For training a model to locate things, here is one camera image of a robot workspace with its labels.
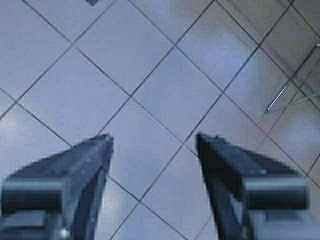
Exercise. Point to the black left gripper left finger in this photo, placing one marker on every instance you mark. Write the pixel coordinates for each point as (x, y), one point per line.
(57, 197)

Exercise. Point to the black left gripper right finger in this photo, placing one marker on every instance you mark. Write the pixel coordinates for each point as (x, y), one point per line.
(253, 196)

